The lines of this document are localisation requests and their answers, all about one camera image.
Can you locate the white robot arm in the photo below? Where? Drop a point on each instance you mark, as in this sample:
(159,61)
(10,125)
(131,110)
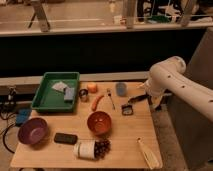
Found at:
(168,75)

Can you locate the red bowl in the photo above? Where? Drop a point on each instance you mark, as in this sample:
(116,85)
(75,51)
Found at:
(99,123)

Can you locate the purple bowl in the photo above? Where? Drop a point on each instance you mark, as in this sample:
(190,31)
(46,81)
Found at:
(32,131)

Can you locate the orange round fruit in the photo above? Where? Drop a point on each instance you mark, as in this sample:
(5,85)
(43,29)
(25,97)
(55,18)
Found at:
(92,87)

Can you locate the orange carrot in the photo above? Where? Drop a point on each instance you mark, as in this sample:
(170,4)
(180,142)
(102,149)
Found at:
(95,102)

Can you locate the small metal cup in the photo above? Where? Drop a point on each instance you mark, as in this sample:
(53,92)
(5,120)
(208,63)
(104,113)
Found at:
(83,95)

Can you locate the grey blue sponge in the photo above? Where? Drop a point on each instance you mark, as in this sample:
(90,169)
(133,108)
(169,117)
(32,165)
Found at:
(68,94)

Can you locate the white cloth in tray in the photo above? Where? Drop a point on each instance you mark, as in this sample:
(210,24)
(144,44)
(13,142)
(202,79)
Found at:
(60,86)

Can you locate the green plastic tray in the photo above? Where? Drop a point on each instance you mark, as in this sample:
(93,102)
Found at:
(47,99)

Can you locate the dark grapes bunch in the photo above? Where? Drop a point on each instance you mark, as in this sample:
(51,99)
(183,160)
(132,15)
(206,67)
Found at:
(101,148)

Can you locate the white jar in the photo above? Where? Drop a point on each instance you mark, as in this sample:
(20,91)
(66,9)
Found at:
(84,149)

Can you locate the black rectangular remote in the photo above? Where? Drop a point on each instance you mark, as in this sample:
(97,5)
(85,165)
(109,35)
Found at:
(65,138)

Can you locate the beige corn cob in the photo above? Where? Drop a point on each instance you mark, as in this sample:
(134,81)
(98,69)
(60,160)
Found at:
(148,154)

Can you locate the blue box on floor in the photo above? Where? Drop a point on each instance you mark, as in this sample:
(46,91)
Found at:
(22,116)

